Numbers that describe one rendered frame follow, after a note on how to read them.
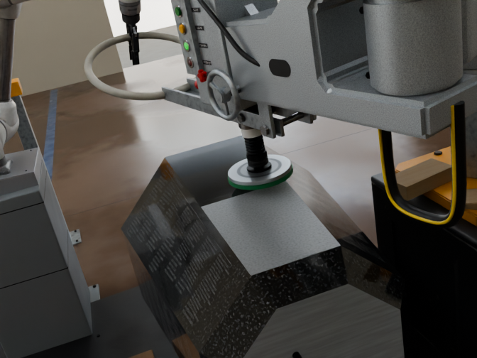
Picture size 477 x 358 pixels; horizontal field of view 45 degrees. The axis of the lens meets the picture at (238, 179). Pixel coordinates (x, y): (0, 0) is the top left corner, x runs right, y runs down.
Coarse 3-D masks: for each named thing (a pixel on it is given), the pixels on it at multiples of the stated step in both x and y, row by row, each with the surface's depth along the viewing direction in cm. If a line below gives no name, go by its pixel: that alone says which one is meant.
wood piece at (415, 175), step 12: (408, 168) 189; (420, 168) 188; (432, 168) 186; (444, 168) 184; (408, 180) 182; (420, 180) 180; (432, 180) 182; (444, 180) 185; (408, 192) 179; (420, 192) 182
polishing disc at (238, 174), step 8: (272, 160) 193; (280, 160) 192; (288, 160) 191; (232, 168) 193; (240, 168) 192; (272, 168) 187; (280, 168) 186; (288, 168) 184; (232, 176) 187; (240, 176) 186; (248, 176) 185; (256, 176) 184; (264, 176) 182; (272, 176) 181; (280, 176) 182; (240, 184) 183; (248, 184) 181; (256, 184) 180
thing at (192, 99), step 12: (192, 84) 215; (168, 96) 210; (180, 96) 202; (192, 96) 195; (192, 108) 198; (204, 108) 191; (276, 108) 177; (240, 120) 174; (252, 120) 170; (276, 120) 160; (288, 120) 164; (300, 120) 169; (312, 120) 166; (264, 132) 161; (276, 132) 162
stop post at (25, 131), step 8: (16, 80) 328; (16, 88) 326; (16, 96) 330; (16, 104) 331; (24, 112) 334; (24, 120) 335; (24, 128) 337; (32, 128) 345; (24, 136) 339; (32, 136) 340; (24, 144) 340; (32, 144) 342; (40, 152) 351; (48, 176) 352; (72, 232) 380; (72, 240) 370; (80, 240) 368
